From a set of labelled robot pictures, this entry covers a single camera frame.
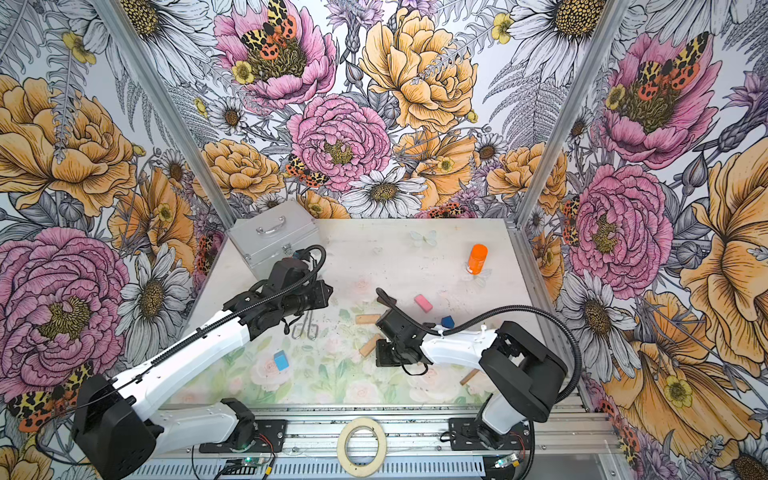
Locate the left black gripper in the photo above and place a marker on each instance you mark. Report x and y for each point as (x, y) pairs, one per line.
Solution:
(320, 287)

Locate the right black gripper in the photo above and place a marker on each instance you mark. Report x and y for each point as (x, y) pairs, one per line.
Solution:
(382, 359)

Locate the long natural wood block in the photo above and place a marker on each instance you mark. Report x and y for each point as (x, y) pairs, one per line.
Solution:
(370, 346)

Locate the pink block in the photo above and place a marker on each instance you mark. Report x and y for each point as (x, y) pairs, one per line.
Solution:
(424, 304)

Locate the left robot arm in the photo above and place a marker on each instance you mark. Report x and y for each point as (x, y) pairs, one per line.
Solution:
(118, 421)

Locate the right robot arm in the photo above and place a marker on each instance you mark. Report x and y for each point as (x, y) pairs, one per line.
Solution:
(529, 378)

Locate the blue cube block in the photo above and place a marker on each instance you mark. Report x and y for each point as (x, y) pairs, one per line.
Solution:
(447, 322)

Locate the light blue triangular block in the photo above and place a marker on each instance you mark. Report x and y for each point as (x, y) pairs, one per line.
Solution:
(281, 361)

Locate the metal tongs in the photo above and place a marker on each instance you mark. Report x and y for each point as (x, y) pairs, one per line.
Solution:
(305, 327)

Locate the silver metal case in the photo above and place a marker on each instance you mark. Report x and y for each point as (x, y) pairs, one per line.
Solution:
(273, 235)

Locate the thin wood stick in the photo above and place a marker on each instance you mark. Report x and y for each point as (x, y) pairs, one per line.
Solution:
(469, 376)

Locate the orange plastic bottle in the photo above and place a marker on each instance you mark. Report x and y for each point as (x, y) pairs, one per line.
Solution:
(477, 258)

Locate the masking tape roll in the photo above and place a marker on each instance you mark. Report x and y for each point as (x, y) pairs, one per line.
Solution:
(362, 447)

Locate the right green circuit board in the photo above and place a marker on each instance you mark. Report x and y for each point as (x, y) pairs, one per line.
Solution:
(511, 460)

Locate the green circuit board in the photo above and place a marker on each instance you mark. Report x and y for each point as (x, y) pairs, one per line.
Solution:
(247, 466)
(511, 460)

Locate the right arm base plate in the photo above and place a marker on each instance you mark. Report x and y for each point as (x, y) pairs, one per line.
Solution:
(469, 434)

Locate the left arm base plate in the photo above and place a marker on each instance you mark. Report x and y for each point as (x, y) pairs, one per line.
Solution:
(254, 436)

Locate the aluminium frame rail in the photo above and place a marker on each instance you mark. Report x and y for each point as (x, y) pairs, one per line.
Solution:
(414, 430)

